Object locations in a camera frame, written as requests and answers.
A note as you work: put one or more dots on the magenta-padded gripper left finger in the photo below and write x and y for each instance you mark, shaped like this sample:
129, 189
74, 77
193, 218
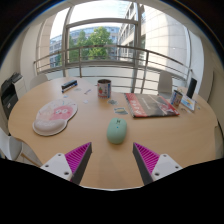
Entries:
60, 165

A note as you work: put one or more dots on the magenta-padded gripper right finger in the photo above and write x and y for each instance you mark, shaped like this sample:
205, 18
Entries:
163, 165

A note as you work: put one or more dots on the mint green computer mouse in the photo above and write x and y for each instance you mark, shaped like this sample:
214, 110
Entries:
116, 131

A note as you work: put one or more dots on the pink white cartoon mouse pad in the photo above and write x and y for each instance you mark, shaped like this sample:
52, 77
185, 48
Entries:
55, 116

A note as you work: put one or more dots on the white chair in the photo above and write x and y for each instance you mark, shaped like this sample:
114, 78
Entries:
165, 81
10, 146
38, 80

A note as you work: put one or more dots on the red black magazine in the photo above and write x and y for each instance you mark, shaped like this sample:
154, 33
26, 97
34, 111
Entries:
150, 105

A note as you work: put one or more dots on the colourful standing card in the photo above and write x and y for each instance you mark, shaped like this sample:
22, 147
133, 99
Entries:
188, 103

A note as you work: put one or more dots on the small blue white can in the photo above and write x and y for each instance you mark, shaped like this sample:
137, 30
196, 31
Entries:
176, 98

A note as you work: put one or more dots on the small white sticker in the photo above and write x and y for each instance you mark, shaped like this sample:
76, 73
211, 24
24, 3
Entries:
86, 101

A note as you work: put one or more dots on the small round blue sticker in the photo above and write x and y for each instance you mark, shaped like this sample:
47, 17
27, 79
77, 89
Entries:
65, 96

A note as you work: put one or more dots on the blue white marker pen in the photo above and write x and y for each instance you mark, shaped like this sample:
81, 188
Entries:
70, 89

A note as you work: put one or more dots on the round pink green sticker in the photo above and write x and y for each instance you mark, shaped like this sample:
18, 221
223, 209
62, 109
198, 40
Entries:
77, 89

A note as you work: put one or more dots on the round grey green sticker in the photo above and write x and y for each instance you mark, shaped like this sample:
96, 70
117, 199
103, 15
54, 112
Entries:
112, 102

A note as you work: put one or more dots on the black whiteboard eraser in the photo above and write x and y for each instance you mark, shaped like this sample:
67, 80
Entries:
69, 84

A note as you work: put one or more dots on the black upright speaker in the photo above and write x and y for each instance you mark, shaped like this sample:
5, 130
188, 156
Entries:
191, 88

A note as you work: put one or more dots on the black office printer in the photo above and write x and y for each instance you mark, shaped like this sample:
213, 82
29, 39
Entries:
9, 95

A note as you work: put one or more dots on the metal balcony railing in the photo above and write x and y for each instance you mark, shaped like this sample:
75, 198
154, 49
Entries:
100, 47

